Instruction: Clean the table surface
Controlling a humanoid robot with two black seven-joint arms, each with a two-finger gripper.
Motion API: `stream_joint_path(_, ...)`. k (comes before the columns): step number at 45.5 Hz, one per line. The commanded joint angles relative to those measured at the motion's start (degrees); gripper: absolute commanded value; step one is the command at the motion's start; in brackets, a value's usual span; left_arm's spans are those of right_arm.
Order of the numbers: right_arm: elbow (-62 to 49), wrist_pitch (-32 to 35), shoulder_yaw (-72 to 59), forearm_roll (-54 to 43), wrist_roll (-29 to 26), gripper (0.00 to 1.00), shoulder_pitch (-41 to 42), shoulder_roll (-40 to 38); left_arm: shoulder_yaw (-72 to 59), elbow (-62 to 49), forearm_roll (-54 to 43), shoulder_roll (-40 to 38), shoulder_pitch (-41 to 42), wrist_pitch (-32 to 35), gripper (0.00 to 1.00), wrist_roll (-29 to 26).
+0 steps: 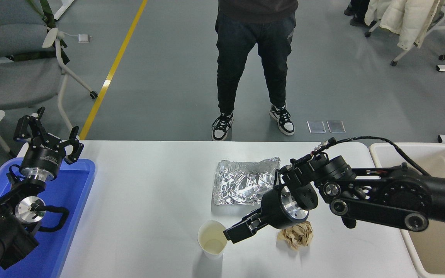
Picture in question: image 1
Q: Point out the tan paper ball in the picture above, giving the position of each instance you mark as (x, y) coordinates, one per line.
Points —
(298, 237)

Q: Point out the large pale plastic bin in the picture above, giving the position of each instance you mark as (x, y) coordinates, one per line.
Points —
(439, 251)

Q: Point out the cream padded coat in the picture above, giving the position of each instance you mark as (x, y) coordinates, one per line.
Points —
(404, 19)

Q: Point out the blue plastic tray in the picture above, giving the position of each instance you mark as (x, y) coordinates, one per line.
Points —
(75, 185)

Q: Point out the silver foil tray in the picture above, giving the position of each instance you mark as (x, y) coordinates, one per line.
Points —
(238, 181)

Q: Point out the white paper cup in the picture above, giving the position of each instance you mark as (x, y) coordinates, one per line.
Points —
(211, 239)

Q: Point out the silver floor plate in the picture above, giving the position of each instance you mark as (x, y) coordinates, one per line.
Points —
(316, 127)
(336, 126)

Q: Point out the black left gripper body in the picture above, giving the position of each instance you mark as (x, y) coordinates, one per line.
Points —
(45, 156)

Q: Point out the white power adapter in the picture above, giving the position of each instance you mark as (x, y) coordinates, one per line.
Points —
(84, 38)

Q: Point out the person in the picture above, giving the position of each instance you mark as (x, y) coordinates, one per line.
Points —
(355, 13)
(253, 38)

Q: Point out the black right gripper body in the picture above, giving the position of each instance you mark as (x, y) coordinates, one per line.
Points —
(272, 210)

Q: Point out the grey office chair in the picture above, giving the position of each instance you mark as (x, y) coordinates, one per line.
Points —
(14, 81)

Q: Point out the white table leg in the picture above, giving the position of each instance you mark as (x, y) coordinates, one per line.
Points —
(65, 7)

